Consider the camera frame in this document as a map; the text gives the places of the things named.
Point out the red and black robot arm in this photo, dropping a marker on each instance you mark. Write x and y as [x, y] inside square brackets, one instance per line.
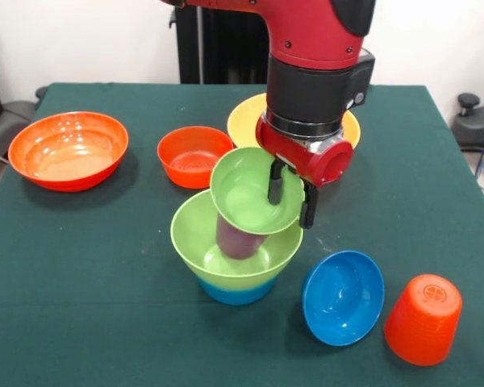
[306, 60]

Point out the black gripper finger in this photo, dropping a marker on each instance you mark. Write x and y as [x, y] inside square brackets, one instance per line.
[275, 183]
[309, 207]

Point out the small red plastic bowl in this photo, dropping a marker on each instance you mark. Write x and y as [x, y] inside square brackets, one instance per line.
[185, 157]

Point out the black chair base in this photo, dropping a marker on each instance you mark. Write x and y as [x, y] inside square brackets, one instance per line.
[474, 125]

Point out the large orange plastic bowl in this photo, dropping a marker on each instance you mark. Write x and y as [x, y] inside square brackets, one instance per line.
[244, 121]

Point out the purple plastic cup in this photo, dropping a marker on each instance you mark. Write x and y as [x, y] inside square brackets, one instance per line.
[238, 244]

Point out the dark blue plastic bowl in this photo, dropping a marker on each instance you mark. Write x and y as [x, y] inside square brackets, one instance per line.
[343, 298]

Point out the large red plastic bowl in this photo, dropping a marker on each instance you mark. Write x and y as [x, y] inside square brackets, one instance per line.
[68, 153]

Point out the small green plastic bowl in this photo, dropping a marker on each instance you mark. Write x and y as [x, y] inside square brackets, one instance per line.
[242, 197]

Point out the red plastic cup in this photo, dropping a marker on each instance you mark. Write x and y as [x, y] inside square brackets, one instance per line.
[423, 322]

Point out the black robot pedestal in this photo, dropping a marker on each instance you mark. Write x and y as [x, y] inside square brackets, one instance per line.
[222, 48]

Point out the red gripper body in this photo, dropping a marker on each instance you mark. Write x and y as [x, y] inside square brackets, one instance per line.
[306, 157]

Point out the dark green table cloth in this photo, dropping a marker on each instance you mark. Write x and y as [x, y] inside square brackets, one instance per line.
[105, 322]

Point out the light blue plastic bowl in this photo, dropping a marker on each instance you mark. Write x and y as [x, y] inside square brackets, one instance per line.
[236, 294]

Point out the large green plastic bowl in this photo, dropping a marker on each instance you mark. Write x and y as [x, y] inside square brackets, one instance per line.
[189, 234]

